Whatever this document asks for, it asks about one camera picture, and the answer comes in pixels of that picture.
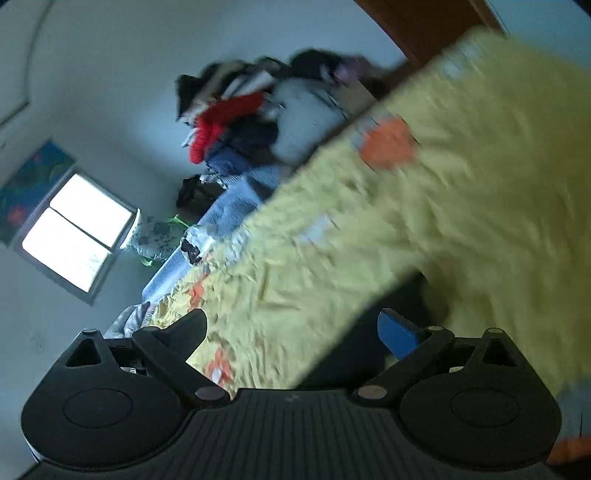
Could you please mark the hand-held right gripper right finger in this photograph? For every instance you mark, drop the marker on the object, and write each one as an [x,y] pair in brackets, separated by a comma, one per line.
[397,337]

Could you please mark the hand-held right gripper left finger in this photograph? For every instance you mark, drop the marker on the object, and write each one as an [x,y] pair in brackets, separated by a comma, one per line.
[189,325]

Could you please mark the black pants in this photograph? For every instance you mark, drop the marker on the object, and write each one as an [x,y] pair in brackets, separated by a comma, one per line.
[351,355]

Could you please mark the grey floral quilt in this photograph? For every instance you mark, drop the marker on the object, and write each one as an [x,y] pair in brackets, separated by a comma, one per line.
[134,316]

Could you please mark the small dark cloth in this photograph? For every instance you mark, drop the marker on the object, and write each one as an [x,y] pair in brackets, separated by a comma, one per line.
[191,251]

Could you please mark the white flowered pillow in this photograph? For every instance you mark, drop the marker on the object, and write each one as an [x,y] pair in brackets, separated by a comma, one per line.
[152,235]

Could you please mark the black bag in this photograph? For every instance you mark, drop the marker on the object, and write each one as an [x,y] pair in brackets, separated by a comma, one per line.
[191,191]

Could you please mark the blue striped blanket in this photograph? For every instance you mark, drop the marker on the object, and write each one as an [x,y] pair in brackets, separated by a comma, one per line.
[235,198]

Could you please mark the bright window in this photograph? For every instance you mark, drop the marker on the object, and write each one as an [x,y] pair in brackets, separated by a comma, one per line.
[78,230]

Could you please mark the yellow floral bedsheet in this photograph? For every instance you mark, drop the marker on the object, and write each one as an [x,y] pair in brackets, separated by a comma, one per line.
[461,184]

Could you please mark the navy blue jacket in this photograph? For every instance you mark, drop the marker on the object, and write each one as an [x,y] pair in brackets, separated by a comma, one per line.
[249,138]

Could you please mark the red puffer jacket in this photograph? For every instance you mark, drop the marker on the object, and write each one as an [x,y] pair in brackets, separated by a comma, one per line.
[221,115]

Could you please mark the blue floral window blind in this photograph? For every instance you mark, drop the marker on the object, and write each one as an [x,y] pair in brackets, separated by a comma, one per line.
[27,184]

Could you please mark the white grey pillow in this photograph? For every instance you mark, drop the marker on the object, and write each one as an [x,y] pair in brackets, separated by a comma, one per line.
[300,115]

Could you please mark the cardboard box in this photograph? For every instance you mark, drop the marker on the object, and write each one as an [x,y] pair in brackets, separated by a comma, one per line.
[353,99]

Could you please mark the pile of mixed clothes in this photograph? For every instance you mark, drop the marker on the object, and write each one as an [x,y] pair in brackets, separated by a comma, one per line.
[231,76]

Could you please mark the purple cloth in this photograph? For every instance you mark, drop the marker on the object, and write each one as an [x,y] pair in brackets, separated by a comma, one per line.
[346,71]

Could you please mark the black cloth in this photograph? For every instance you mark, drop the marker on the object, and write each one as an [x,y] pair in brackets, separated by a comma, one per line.
[314,62]

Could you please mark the brown wooden headboard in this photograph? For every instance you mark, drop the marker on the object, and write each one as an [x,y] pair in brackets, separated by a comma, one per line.
[425,27]

